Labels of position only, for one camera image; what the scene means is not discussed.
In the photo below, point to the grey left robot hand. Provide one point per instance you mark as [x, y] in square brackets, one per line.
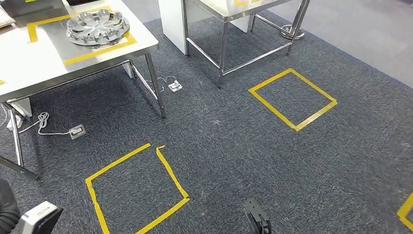
[6, 210]

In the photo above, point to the stainless steel workbench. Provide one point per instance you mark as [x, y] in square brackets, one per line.
[32, 64]

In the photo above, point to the yellow floor tape square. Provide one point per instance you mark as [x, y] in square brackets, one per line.
[296, 127]
[89, 183]
[401, 214]

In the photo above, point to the white power strip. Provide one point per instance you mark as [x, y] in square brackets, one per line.
[15, 122]

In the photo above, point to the metal floor socket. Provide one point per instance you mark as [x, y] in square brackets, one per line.
[175, 86]
[77, 131]

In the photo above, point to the white flat device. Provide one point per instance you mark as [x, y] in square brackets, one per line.
[6, 17]

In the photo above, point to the silver wheel hubcap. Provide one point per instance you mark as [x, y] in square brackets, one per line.
[96, 27]

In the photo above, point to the white cabinet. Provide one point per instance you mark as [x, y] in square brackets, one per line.
[171, 22]

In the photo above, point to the stainless steel table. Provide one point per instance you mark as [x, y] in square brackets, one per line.
[222, 9]

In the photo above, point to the chrome stanchion base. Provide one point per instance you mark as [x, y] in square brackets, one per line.
[298, 35]

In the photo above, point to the black robot bracket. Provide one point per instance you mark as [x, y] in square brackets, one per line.
[256, 216]

